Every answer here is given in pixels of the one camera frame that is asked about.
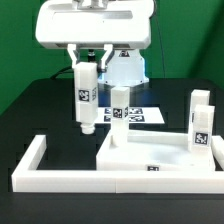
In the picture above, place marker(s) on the white desk top tray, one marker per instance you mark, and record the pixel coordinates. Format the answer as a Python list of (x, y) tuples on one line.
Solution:
[(152, 151)]

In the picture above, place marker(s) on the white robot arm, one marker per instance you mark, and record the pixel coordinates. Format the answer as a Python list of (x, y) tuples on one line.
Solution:
[(126, 68)]

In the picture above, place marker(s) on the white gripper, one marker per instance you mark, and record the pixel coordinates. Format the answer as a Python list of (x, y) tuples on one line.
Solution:
[(95, 24)]

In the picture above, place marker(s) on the white U-shaped fence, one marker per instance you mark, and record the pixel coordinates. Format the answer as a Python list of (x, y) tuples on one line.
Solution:
[(27, 178)]

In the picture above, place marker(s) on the marker tag plate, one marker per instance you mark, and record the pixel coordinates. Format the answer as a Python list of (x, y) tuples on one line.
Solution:
[(148, 115)]

